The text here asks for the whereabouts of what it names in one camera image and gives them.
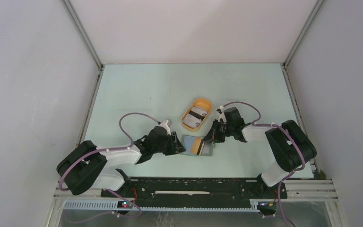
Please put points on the orange credit card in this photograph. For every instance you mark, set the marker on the orange credit card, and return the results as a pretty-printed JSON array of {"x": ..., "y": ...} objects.
[{"x": 197, "y": 146}]

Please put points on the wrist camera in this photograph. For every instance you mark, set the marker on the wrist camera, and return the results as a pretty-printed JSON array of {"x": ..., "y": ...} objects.
[
  {"x": 221, "y": 117},
  {"x": 166, "y": 125}
]

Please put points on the stack of cards in tray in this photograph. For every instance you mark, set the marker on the stack of cards in tray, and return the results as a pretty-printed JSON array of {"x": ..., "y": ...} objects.
[{"x": 194, "y": 117}]

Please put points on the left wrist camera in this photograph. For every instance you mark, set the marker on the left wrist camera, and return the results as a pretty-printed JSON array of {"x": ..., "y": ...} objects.
[{"x": 166, "y": 125}]

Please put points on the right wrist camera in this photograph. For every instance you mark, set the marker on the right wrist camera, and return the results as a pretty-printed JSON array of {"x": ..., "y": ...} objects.
[{"x": 221, "y": 117}]

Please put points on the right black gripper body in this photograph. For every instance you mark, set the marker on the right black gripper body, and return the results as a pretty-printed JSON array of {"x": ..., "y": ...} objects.
[{"x": 222, "y": 130}]

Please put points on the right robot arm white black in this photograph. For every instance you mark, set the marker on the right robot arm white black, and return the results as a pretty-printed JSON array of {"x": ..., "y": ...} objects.
[{"x": 290, "y": 146}]

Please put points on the aluminium frame rail front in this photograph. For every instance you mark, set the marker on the aluminium frame rail front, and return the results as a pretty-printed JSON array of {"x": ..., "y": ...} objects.
[{"x": 297, "y": 191}]

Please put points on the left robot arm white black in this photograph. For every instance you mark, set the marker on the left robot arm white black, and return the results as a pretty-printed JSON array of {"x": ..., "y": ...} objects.
[{"x": 89, "y": 167}]

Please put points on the orange oval tray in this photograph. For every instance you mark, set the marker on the orange oval tray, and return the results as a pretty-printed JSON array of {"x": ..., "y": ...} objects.
[{"x": 203, "y": 104}]

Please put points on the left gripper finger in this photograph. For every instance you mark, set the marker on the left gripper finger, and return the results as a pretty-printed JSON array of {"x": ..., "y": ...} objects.
[
  {"x": 175, "y": 142},
  {"x": 177, "y": 151}
]

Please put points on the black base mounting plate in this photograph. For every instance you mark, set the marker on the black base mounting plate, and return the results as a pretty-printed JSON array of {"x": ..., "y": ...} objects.
[{"x": 205, "y": 193}]

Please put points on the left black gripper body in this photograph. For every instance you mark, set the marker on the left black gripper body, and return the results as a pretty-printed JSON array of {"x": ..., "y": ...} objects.
[{"x": 165, "y": 147}]

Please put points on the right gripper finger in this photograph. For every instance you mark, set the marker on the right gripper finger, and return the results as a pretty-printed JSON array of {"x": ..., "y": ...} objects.
[
  {"x": 209, "y": 145},
  {"x": 210, "y": 137}
]

